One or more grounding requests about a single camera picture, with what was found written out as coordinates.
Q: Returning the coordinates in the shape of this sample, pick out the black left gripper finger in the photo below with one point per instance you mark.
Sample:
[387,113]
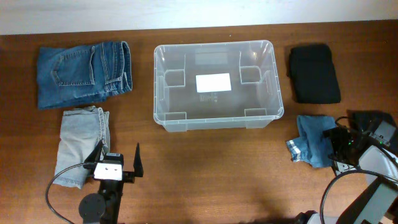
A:
[95,154]
[137,165]

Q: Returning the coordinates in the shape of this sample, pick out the dark navy garment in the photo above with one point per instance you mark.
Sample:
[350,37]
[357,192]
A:
[364,118]

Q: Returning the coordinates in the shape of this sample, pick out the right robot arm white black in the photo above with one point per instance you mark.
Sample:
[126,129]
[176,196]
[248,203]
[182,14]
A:
[364,152]

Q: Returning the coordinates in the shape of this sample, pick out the clear plastic storage container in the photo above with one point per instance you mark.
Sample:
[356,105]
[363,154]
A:
[255,99]

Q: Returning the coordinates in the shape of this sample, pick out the light grey folded jeans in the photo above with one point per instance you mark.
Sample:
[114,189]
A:
[81,130]

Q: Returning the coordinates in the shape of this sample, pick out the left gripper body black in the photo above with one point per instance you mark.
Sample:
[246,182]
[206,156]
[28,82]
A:
[127,177]

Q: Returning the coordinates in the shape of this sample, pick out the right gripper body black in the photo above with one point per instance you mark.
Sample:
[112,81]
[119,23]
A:
[342,137]

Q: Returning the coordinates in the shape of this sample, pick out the black garment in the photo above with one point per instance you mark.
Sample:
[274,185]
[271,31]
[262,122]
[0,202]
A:
[312,72]

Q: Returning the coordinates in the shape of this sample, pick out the blue denim garment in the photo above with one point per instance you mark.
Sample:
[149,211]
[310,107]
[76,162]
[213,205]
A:
[311,146]

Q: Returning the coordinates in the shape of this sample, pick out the white label in container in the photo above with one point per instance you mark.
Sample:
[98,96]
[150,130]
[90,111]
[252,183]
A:
[213,82]

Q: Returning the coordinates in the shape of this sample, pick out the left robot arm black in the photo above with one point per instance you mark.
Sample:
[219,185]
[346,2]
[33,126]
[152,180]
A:
[103,206]

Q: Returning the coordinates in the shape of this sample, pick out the dark blue folded jeans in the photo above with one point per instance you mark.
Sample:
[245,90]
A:
[82,75]

